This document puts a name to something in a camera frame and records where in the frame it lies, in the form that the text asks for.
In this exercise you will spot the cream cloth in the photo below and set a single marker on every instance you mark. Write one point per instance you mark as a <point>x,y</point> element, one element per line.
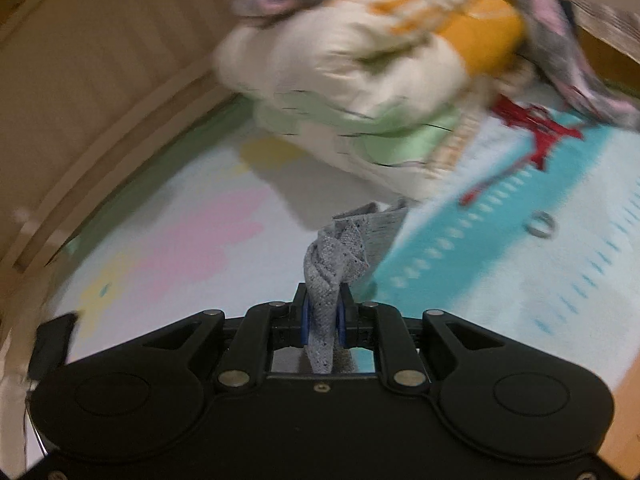
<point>12,410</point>

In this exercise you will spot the cream quilt with green print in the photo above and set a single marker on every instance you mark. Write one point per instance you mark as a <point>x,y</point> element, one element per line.
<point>325,60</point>

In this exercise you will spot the grey pants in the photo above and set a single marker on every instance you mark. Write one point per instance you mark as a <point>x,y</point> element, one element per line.
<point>325,270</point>

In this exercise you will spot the red ribbon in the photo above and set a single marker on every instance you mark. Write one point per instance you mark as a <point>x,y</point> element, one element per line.
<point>542,135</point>

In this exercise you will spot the grey pink patterned blanket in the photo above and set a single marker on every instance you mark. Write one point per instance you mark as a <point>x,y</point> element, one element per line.
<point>575,60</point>

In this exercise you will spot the wooden bed frame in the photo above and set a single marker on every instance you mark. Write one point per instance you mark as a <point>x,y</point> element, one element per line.
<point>100,110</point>

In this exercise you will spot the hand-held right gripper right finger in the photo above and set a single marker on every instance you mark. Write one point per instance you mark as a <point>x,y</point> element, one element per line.
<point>343,322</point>

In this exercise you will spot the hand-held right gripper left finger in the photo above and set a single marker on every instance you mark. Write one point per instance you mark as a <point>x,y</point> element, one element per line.
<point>303,320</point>

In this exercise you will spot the black folded cloth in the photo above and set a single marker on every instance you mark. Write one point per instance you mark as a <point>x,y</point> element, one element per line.
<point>52,345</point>

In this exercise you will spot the floral bed sheet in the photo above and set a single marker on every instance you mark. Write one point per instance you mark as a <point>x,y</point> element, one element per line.
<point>200,260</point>

